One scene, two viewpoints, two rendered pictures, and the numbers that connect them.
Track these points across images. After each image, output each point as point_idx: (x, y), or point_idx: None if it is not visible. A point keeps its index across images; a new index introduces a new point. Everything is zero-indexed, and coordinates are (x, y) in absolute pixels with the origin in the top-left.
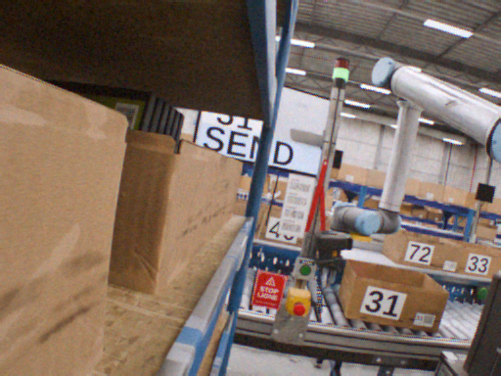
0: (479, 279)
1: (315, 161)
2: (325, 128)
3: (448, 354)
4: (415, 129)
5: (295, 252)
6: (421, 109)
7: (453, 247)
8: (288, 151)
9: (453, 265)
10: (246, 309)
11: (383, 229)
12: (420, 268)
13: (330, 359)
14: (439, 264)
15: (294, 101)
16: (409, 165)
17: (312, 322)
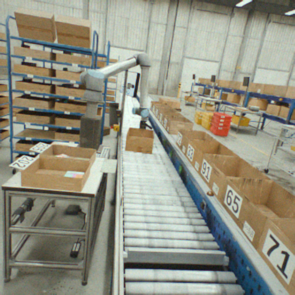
0: (182, 159)
1: (132, 92)
2: (135, 82)
3: (108, 147)
4: (141, 76)
5: (161, 130)
6: (142, 67)
7: (185, 137)
8: (129, 90)
9: (184, 149)
10: (121, 132)
11: (137, 113)
12: (175, 146)
13: (117, 148)
14: (182, 147)
15: (131, 75)
16: (142, 90)
17: (120, 137)
